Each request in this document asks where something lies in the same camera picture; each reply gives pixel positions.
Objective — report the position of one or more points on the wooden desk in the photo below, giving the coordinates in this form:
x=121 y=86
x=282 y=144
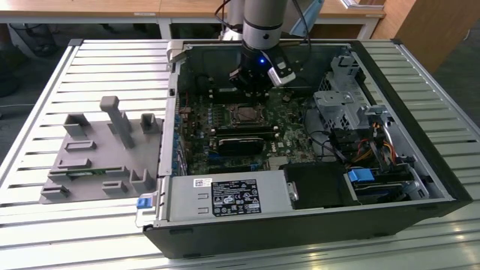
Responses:
x=74 y=7

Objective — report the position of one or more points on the small silver CPU plate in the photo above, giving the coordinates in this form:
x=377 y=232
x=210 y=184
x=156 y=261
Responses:
x=250 y=114

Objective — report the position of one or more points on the wooden cabinet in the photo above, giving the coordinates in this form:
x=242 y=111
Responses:
x=430 y=28

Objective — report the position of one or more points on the silver power supply unit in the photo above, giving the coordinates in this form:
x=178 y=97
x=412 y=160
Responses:
x=186 y=202

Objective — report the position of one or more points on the grey parts rack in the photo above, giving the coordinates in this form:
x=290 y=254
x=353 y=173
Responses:
x=108 y=157

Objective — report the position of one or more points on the black open PC case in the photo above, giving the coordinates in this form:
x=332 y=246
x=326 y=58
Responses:
x=262 y=239

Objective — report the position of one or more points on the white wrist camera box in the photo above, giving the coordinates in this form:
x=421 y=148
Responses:
x=281 y=73

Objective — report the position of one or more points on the black disk drive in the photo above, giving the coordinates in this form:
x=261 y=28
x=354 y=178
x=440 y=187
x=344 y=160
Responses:
x=378 y=191

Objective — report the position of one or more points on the white desk label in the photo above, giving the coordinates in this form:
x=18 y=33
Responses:
x=144 y=13

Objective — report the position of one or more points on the green RAM stick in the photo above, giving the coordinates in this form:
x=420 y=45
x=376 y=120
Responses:
x=97 y=172

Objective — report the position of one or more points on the black plastic shroud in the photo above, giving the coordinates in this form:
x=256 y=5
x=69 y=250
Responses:
x=318 y=185

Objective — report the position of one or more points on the black graphics card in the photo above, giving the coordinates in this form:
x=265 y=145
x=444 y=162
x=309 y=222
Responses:
x=240 y=147

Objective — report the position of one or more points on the black installed RAM stick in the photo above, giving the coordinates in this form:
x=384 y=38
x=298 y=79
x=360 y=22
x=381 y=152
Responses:
x=242 y=129

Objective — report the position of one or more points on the green motherboard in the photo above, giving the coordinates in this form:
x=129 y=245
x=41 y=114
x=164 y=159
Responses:
x=288 y=140

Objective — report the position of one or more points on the blue disk carrier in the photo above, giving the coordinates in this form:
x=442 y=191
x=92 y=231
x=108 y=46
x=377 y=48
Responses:
x=360 y=176

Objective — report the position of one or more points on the CPU socket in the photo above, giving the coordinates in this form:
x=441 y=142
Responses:
x=233 y=123

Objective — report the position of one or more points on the silver metal drive cage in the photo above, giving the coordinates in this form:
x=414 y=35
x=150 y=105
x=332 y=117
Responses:
x=333 y=112

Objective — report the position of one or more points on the blue case latch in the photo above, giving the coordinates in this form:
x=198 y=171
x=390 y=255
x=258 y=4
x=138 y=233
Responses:
x=142 y=203

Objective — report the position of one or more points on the stack of papers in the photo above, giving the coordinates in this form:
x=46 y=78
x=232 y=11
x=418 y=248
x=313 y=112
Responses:
x=356 y=3

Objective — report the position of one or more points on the silver chipset heatsink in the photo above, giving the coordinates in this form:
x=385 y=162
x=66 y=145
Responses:
x=280 y=163

